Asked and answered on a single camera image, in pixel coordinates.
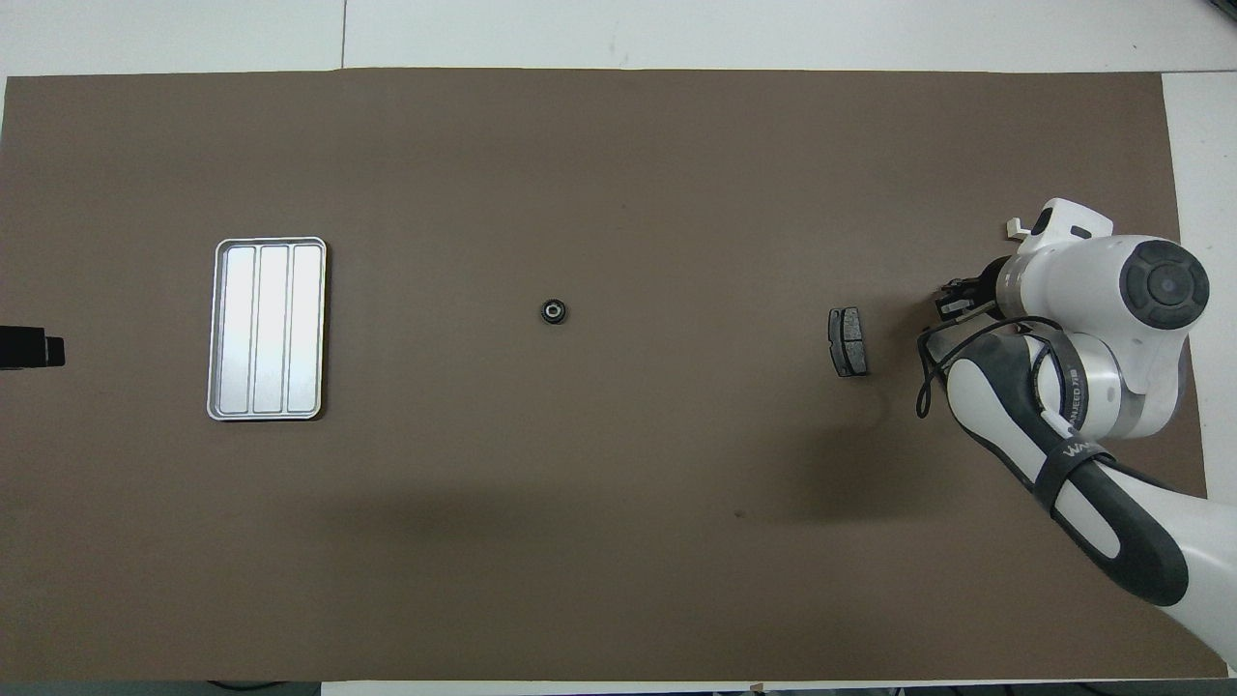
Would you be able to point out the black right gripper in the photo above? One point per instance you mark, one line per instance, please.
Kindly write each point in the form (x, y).
(991, 288)

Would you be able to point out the large black bearing gear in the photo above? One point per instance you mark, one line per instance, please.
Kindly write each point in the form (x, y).
(552, 311)

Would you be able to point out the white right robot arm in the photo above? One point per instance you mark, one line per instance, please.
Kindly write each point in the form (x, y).
(1111, 387)

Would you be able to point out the silver metal tray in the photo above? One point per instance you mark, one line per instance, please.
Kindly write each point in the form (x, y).
(266, 329)

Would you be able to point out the rectangular dark grey brake pad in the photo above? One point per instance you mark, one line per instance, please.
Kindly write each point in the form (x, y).
(848, 343)

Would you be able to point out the brown table mat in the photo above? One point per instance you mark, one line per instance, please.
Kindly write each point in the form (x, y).
(580, 483)

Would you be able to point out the white curved plastic bracket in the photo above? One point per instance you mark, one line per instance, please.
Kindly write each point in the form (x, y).
(1015, 228)

